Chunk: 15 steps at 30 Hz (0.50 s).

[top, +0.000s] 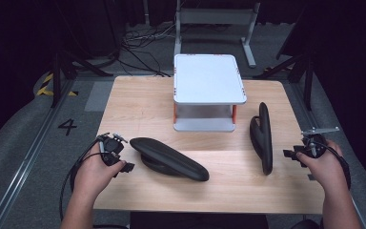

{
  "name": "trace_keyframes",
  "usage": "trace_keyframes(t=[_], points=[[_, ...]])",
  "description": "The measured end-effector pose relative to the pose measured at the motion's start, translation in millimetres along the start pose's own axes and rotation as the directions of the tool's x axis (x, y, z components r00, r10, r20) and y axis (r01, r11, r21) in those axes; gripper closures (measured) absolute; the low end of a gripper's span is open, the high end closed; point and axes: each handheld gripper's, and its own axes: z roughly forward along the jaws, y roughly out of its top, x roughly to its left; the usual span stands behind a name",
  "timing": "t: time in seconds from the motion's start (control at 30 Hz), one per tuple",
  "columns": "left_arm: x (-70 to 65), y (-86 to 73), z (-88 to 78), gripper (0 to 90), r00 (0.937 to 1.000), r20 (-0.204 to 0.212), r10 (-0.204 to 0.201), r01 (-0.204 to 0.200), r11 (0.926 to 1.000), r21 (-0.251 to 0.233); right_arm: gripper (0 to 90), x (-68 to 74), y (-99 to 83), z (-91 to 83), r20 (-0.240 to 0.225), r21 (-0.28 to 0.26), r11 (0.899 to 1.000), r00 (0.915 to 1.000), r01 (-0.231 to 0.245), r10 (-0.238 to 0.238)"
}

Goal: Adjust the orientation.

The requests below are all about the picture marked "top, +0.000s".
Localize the black tripod stand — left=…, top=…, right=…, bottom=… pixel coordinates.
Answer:
left=50, top=50, right=114, bottom=109
left=253, top=52, right=316, bottom=112

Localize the yellow black hazard tape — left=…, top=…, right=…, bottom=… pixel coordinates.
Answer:
left=35, top=73, right=79, bottom=97

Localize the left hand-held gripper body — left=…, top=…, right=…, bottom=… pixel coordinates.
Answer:
left=96, top=132, right=129, bottom=167

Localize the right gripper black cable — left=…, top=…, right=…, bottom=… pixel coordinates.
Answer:
left=313, top=139, right=353, bottom=191

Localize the metal floor rail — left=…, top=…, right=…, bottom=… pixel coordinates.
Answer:
left=0, top=79, right=76, bottom=229
left=290, top=81, right=366, bottom=229

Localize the black slipper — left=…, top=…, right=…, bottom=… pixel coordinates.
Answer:
left=249, top=101, right=275, bottom=177
left=129, top=136, right=211, bottom=182

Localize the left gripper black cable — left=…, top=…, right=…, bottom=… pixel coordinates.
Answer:
left=58, top=138, right=110, bottom=223

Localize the person's left hand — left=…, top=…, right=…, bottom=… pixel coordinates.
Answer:
left=72, top=144, right=128, bottom=201

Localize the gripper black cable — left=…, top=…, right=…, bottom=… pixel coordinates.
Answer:
left=313, top=139, right=353, bottom=191
left=58, top=138, right=110, bottom=223

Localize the grey metal stand frame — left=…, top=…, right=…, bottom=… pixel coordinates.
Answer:
left=173, top=0, right=262, bottom=69

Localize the white two-tier shoe rack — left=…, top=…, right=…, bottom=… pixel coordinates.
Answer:
left=172, top=53, right=249, bottom=134

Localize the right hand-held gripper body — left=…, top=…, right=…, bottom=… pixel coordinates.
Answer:
left=300, top=126, right=341, bottom=159

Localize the person's right hand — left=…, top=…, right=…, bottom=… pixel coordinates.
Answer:
left=295, top=138, right=351, bottom=193

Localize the person's dark clothing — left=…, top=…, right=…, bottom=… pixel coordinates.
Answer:
left=130, top=212, right=270, bottom=229

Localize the bundle of black floor cables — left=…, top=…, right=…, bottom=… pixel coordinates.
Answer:
left=119, top=21, right=176, bottom=78

